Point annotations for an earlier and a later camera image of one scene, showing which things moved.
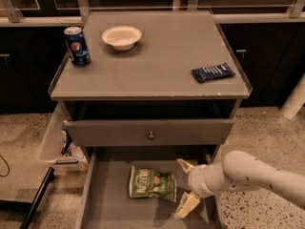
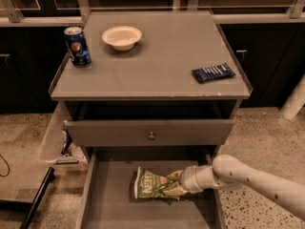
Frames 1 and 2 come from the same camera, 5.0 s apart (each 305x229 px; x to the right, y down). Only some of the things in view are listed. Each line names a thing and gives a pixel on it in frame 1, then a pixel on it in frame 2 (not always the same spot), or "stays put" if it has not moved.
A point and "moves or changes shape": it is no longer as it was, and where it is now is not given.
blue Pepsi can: x=77 y=46 stays put
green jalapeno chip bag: x=146 y=182 moves or changes shape
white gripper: x=196 y=179 → x=188 y=179
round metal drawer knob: x=151 y=135 stays put
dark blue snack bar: x=211 y=72 stays put
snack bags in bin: x=68 y=146 stays put
